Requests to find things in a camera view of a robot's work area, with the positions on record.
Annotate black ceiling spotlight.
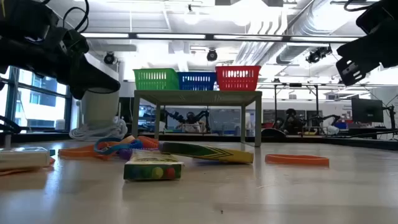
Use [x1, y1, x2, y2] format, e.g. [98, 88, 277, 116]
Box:
[103, 51, 117, 65]
[206, 48, 219, 62]
[305, 45, 333, 65]

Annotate yellow Crayola crayon box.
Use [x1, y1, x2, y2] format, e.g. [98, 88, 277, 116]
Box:
[159, 141, 254, 165]
[123, 150, 184, 182]

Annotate dark window frame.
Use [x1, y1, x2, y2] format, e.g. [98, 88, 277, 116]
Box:
[0, 65, 74, 134]

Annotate long ceiling light rail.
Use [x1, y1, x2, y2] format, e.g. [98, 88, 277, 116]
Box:
[80, 32, 361, 44]

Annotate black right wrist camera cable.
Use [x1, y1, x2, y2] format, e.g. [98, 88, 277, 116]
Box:
[343, 0, 373, 12]

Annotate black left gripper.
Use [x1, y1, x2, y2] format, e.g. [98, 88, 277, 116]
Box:
[0, 34, 121, 101]

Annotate silver ventilation duct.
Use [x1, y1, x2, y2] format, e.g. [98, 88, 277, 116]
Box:
[275, 0, 346, 65]

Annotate orange rubber band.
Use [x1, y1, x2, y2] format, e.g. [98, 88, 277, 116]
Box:
[264, 154, 330, 168]
[58, 145, 110, 161]
[0, 157, 56, 176]
[119, 135, 137, 146]

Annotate black aluminium table frame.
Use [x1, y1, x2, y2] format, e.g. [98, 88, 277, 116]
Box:
[0, 114, 398, 152]

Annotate white packet at left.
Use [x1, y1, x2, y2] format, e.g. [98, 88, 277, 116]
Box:
[0, 146, 51, 171]

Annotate white coiled cable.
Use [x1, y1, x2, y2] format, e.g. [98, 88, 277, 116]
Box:
[68, 116, 129, 142]

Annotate green plastic basket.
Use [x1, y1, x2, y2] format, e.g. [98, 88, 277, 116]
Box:
[132, 68, 180, 91]

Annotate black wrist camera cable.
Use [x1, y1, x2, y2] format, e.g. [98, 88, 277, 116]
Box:
[42, 0, 90, 34]
[343, 0, 373, 12]

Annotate black metal rack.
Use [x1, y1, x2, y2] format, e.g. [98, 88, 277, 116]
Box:
[273, 82, 320, 131]

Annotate orange spiral wrist coil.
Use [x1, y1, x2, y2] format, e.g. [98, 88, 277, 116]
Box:
[136, 135, 160, 149]

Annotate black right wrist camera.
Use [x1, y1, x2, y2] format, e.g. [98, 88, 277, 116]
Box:
[355, 0, 398, 35]

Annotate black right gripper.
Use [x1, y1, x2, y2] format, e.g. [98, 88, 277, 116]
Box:
[335, 26, 398, 87]

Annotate black background robot arms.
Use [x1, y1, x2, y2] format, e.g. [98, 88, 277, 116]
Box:
[161, 108, 213, 134]
[278, 108, 342, 136]

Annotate blue plastic basket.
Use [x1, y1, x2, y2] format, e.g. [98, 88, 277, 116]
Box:
[177, 72, 218, 91]

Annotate black computer monitor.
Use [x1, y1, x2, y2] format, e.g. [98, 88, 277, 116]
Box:
[351, 98, 384, 124]

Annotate black left wrist camera cable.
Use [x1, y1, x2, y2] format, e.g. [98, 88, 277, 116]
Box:
[42, 0, 90, 34]

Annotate red plastic basket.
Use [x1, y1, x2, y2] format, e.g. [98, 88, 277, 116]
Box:
[215, 65, 262, 91]

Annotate white cylinder with black lid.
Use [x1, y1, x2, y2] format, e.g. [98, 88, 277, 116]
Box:
[80, 86, 121, 128]

